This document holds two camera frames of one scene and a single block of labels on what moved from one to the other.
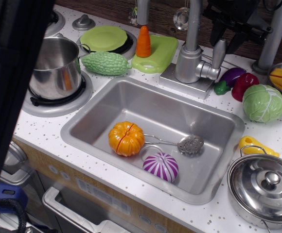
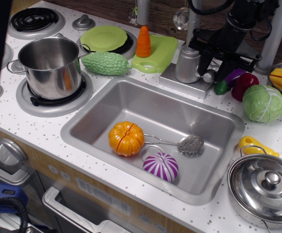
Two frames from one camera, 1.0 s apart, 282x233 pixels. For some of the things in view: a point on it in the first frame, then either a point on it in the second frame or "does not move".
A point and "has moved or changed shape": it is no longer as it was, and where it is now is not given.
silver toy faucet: [189, 74] does not move
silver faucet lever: [219, 53] has moved or changed shape
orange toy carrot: [143, 48] does not move
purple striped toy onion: [162, 165] does not move
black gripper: [238, 14] -> [228, 42]
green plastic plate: [103, 38] does not move
